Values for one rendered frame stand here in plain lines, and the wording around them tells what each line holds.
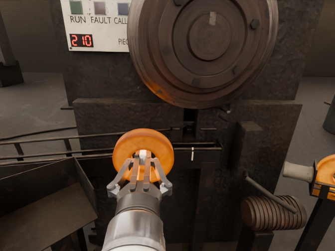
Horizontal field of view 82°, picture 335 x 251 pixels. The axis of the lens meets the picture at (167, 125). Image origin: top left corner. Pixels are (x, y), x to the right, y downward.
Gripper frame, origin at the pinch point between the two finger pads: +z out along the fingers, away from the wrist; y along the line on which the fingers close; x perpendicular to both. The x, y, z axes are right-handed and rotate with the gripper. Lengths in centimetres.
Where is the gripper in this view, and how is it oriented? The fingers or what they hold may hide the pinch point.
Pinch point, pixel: (143, 152)
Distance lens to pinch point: 49.9
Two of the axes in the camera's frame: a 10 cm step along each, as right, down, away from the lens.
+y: 10.0, -0.1, 0.6
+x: 0.2, -8.9, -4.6
